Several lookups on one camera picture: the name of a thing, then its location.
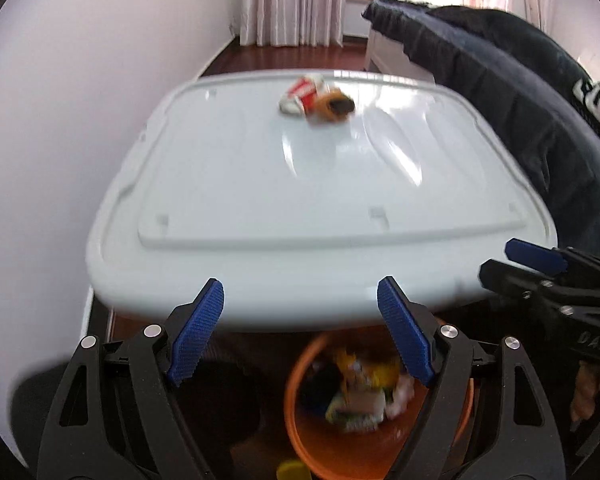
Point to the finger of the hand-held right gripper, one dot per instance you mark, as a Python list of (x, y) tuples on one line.
[(510, 277), (535, 255)]

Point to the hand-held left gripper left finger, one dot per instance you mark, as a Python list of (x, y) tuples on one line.
[(200, 330)]

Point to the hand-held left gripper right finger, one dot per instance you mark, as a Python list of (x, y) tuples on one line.
[(405, 330)]

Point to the white orange juice pouch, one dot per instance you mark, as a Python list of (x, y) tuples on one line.
[(367, 367)]

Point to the orange plastic bin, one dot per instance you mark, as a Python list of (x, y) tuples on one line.
[(340, 455)]

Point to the person's right hand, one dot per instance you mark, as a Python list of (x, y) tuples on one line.
[(590, 390)]

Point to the dark blue quilt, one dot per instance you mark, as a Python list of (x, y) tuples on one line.
[(520, 110)]

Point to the white plastic table lid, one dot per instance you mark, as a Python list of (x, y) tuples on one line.
[(280, 200)]

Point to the yellow round object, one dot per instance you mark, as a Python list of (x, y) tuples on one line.
[(294, 471)]

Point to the black jacket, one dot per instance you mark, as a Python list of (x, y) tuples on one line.
[(520, 35)]

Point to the red white wrapper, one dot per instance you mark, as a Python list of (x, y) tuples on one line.
[(300, 92)]

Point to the white bed frame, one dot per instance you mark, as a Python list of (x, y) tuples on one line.
[(395, 52)]

